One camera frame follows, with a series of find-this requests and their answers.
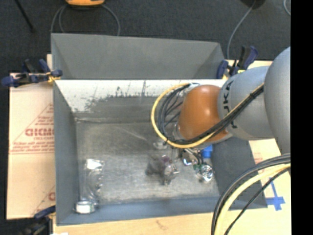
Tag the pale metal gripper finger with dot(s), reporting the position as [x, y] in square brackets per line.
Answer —
[174, 170]

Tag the grey toy animal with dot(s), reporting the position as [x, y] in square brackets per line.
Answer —
[156, 166]

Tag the blue plastic cap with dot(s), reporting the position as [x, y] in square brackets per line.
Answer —
[207, 151]

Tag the clear glass thing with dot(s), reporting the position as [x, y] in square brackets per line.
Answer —
[206, 172]

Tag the clear plastic bottle white cap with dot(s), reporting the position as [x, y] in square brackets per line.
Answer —
[91, 177]

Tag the grey metal bin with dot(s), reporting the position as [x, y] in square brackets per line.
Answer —
[137, 60]

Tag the brown cardboard board red print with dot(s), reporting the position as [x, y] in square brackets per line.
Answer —
[29, 180]

